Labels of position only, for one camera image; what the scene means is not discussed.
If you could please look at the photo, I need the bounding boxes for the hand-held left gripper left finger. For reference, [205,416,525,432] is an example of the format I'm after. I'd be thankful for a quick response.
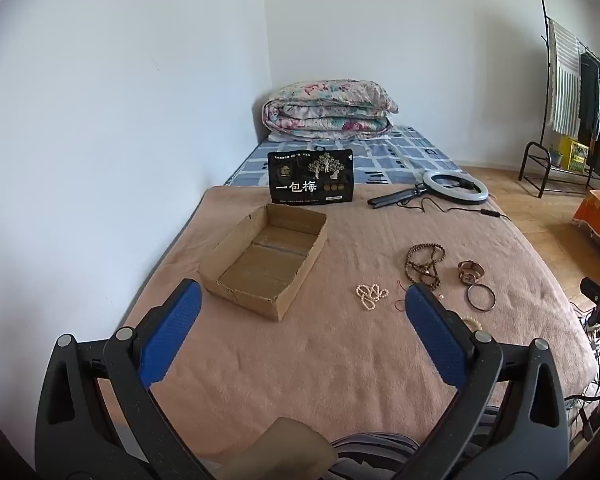
[34,278,216,480]

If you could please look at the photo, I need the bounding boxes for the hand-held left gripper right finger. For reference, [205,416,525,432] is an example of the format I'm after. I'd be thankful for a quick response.
[395,282,570,480]

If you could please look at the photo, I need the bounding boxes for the dark bangle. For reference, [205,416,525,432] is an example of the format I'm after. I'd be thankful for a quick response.
[467,284,496,311]

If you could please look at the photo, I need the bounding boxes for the brown wooden bead necklace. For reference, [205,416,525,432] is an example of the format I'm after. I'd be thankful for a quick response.
[405,243,447,291]

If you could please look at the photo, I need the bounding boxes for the cardboard box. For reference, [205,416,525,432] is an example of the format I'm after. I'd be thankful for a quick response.
[198,203,328,322]

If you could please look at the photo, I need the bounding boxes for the brown wrist watch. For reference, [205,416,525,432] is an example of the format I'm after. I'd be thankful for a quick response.
[457,260,485,286]

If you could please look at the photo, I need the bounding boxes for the brown blanket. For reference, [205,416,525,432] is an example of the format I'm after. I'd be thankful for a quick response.
[92,185,596,461]

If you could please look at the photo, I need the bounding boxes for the person's striped pants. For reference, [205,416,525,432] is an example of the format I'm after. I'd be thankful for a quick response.
[330,405,501,480]

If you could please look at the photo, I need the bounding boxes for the black folded tripod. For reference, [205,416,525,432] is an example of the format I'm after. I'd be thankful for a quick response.
[367,185,428,208]

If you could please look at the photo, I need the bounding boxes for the yellow box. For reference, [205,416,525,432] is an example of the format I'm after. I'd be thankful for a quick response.
[559,136,590,173]

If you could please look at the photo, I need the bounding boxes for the tan cloth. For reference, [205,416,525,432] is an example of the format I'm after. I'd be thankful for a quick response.
[200,417,339,480]

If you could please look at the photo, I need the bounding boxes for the blue checkered bedsheet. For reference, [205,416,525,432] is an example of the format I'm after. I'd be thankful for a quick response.
[225,125,476,188]

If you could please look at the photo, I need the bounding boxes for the dark hanging clothes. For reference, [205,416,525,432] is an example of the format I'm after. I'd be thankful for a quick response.
[577,50,600,173]

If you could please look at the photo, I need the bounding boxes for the black snack bag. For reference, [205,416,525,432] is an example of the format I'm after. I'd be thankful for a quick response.
[267,149,356,207]

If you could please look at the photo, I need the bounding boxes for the striped hanging towel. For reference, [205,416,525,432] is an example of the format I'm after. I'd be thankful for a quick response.
[547,20,583,138]

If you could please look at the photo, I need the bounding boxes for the folded floral quilt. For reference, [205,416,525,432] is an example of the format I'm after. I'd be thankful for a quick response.
[261,80,400,137]

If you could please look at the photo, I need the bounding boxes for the black metal clothes rack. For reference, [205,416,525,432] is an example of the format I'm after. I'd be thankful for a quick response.
[519,0,600,198]

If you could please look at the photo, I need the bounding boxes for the black floor cables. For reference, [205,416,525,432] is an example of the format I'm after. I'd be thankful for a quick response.
[565,302,600,411]

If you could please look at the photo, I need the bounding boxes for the white pearl bracelet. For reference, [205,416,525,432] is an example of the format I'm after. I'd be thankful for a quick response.
[356,284,390,311]

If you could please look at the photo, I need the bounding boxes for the thin black cable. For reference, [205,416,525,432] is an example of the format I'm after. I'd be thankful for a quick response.
[420,197,511,221]

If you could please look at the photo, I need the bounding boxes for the white ring light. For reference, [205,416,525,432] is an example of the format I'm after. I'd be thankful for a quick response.
[422,169,490,205]

